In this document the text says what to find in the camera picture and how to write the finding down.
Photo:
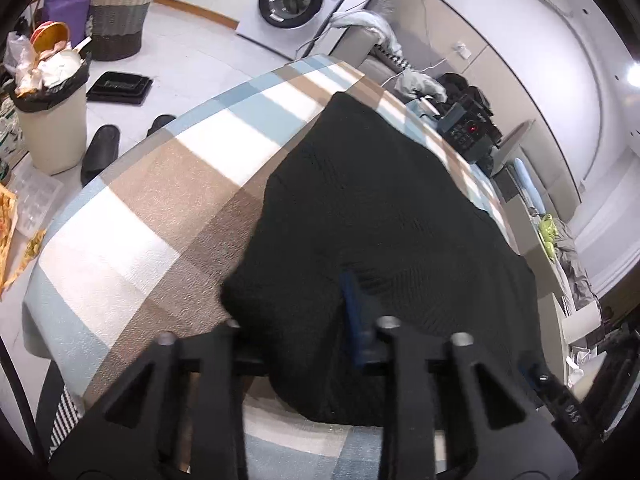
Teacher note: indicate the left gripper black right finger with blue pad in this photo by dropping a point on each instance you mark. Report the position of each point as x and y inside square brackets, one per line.
[449, 411]

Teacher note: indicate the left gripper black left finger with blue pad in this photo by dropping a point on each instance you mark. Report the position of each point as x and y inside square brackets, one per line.
[175, 413]

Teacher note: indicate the black knit garment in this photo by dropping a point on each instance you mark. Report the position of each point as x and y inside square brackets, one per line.
[357, 195]

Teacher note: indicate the black clothes pile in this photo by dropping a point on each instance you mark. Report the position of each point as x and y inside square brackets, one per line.
[457, 86]

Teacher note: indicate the crumpled grey fabric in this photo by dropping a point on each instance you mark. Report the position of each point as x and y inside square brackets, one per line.
[572, 266]

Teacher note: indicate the yellow-green toy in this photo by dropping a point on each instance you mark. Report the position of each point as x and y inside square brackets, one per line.
[548, 233]

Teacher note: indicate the checkered blue brown tablecloth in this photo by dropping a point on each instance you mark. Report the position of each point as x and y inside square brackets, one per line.
[145, 247]

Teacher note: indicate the clear plastic blister tray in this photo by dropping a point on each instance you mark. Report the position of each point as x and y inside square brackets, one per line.
[36, 192]

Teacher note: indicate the orange snack bag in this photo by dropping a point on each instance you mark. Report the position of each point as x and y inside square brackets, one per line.
[8, 226]

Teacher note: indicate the black slipper near bin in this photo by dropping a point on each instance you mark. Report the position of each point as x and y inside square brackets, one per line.
[102, 151]

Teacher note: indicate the dark electric pressure cooker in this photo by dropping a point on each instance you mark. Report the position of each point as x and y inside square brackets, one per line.
[467, 127]

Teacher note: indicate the black slipper far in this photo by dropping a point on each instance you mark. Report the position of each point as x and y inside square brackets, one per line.
[160, 122]

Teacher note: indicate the black plastic tray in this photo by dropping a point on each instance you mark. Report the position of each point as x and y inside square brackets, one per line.
[120, 88]

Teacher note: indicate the beige trash bin with bag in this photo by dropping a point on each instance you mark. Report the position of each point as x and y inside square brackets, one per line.
[47, 86]

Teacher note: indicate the grey sofa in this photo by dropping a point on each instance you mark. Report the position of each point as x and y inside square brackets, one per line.
[359, 49]

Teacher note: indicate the woven laundry basket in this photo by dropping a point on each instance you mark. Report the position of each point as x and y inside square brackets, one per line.
[116, 28]

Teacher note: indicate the grey cloth on sofa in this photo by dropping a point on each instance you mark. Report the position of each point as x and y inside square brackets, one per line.
[373, 22]

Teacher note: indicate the white front-load washing machine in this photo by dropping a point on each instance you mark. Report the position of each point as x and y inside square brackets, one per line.
[286, 27]

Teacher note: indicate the white wall socket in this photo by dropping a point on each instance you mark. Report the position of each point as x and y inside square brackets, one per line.
[462, 50]

